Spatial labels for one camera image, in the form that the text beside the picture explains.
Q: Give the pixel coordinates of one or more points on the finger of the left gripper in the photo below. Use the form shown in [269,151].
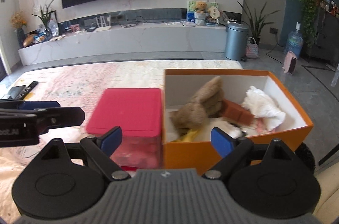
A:
[32,105]
[51,118]

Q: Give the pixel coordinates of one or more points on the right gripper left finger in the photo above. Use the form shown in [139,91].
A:
[98,150]

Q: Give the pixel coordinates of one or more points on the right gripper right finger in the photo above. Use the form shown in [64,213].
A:
[233,154]

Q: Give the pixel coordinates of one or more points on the pink white crochet toy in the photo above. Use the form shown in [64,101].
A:
[260,126]

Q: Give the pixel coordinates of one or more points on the yellow soft item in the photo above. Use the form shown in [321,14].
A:
[191,136]

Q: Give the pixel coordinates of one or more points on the white cloth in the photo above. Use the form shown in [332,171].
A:
[263,107]

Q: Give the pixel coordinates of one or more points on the beige pouch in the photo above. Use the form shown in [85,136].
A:
[225,126]

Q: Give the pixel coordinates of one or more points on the black remote control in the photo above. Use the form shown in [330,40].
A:
[27,90]

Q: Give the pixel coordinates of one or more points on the black notebook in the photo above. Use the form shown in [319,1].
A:
[15,91]

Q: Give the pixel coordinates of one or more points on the lace patterned tablecloth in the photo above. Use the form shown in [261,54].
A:
[82,86]

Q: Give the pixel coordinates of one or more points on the red box with balls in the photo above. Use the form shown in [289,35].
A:
[138,112]

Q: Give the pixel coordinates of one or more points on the green plant in vase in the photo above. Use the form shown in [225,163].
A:
[44,15]

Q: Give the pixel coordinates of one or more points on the marble tv console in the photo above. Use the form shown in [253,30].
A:
[145,38]

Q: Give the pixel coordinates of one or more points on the orange cardboard box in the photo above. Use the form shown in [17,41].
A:
[193,96]

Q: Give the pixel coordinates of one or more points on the dried flowers in vase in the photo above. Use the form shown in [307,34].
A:
[17,21]

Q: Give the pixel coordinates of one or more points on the small woven handbag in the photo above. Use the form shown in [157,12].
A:
[251,48]

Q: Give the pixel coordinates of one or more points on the pink space heater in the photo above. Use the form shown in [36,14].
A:
[290,62]

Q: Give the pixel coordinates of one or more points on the white wifi router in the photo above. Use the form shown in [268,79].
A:
[103,23]

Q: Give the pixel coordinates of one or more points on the blue metal trash bin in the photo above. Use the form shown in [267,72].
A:
[236,35]

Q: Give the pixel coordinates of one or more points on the water jug with pump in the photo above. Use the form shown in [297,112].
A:
[294,42]

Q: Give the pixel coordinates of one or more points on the teddy bear on console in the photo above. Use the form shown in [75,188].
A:
[200,7]

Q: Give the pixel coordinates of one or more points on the dark cabinet with plants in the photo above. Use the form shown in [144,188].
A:
[319,29]

